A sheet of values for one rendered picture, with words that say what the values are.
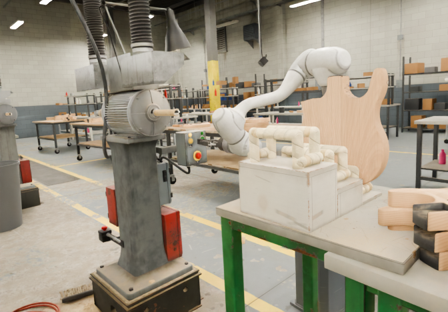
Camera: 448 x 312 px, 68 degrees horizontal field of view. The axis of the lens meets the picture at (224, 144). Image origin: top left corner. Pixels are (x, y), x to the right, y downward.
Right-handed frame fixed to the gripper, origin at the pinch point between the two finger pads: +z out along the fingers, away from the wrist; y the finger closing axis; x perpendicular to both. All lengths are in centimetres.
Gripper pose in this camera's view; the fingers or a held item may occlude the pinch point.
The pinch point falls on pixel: (202, 141)
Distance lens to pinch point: 187.6
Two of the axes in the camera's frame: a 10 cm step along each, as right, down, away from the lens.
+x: -0.4, -9.9, -1.3
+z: -6.9, -0.7, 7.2
